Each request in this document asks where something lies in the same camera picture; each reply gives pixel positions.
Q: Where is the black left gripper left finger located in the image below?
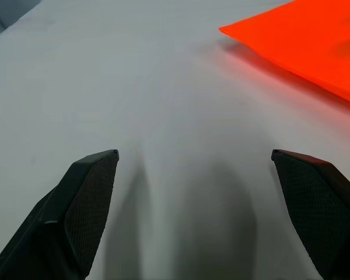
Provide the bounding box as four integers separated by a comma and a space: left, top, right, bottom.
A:
0, 149, 120, 280

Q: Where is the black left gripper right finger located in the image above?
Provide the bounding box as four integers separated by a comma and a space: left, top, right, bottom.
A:
271, 149, 350, 280

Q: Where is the orange cloth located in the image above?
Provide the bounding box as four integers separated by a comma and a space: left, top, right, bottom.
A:
218, 0, 350, 107

